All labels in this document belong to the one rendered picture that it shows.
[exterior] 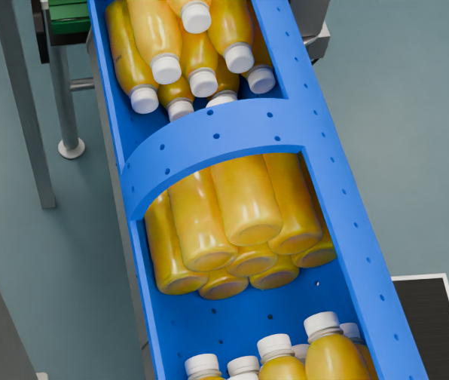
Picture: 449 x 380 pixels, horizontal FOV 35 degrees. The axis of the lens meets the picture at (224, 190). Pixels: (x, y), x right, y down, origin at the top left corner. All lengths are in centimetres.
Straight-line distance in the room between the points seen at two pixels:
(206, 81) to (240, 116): 24
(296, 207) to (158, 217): 18
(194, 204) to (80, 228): 129
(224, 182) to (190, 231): 7
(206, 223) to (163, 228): 8
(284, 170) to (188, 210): 13
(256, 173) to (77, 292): 127
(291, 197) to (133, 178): 19
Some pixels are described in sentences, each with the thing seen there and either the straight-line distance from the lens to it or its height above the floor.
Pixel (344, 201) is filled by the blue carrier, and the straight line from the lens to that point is 79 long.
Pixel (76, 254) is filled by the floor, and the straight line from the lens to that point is 208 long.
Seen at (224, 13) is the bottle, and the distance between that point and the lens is 104.
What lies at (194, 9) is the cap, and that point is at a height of 116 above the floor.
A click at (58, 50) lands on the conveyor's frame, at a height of 47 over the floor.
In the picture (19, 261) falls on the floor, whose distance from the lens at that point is 209.
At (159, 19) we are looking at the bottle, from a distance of 103.
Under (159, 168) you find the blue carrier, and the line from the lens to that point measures 80.
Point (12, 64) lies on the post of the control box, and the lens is 165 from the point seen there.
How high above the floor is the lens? 186
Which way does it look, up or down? 58 degrees down
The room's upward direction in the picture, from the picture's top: 10 degrees clockwise
